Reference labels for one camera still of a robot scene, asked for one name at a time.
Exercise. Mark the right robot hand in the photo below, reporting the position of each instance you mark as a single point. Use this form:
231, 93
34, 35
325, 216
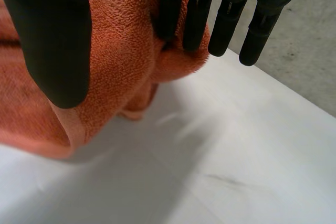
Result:
55, 51

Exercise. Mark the coral towel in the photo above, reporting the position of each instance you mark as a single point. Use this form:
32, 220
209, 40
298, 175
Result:
123, 58

